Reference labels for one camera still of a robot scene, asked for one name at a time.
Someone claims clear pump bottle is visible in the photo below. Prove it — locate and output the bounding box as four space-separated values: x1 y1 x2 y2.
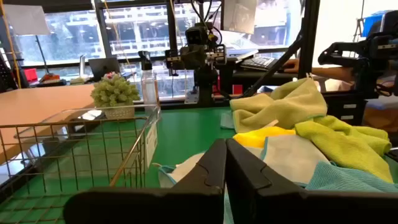
137 50 161 108

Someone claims black desk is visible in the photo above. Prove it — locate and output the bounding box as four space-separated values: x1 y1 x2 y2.
217 58 299 96

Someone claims grey laptop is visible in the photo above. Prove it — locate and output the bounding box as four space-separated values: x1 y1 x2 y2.
88 57 122 82

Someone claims blue box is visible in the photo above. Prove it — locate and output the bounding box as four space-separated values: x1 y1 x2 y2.
362 11 392 38

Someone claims white towel with teal edge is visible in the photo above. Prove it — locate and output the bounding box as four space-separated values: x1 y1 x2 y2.
157 134 331 189

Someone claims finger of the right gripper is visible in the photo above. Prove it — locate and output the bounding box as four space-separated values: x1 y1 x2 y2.
164 49 182 70
205 44 227 67

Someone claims white panel on stand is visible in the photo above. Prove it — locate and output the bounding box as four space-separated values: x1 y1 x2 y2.
2 3 51 75

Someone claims black keyboard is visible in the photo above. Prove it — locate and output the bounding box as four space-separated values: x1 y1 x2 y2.
239 55 277 72

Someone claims pale blue cloth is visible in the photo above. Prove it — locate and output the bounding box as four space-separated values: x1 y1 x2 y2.
220 111 236 130

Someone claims green plant in white pot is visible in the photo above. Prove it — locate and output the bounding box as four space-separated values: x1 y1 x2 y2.
90 72 141 121

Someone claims red box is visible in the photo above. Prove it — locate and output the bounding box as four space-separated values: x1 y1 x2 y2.
23 67 39 83

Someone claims person's hand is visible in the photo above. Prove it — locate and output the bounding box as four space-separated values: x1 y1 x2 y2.
281 58 300 74

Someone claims clear plastic box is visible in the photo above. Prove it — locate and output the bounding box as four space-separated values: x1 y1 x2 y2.
155 70 195 101

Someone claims black diagonal strut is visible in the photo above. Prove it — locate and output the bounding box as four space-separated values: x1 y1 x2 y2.
241 29 304 99

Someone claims lime green microfiber towel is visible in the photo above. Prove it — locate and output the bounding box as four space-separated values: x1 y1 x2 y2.
294 114 394 184

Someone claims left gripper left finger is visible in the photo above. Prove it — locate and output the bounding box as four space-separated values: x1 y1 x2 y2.
63 139 227 224

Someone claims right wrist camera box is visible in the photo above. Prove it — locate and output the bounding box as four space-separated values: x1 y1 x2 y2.
185 26 211 46

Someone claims yellow microfiber towel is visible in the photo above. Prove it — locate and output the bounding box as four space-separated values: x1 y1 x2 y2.
233 126 296 149

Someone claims pale green microfiber towel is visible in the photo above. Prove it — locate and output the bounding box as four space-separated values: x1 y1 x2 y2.
229 77 328 134

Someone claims person's forearm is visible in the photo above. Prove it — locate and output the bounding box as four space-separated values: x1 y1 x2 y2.
310 66 355 83

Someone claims teal microfiber towel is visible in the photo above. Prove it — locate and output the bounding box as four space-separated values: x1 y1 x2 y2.
304 161 398 194

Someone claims yellow cable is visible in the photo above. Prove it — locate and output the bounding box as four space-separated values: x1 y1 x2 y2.
0 0 22 90

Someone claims black frame post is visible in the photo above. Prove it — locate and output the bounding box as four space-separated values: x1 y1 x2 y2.
297 0 321 80

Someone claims black drawer cabinet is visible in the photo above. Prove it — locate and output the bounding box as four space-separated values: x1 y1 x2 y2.
323 91 369 127

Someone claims brown cardboard box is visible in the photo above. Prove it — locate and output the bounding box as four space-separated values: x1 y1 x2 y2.
363 105 398 133

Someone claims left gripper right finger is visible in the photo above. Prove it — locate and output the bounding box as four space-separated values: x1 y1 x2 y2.
226 139 398 224

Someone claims light wooden table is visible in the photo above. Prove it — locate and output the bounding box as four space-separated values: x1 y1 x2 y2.
0 83 96 162

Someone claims gold wire basket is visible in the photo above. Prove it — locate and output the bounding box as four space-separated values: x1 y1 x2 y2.
0 104 162 224

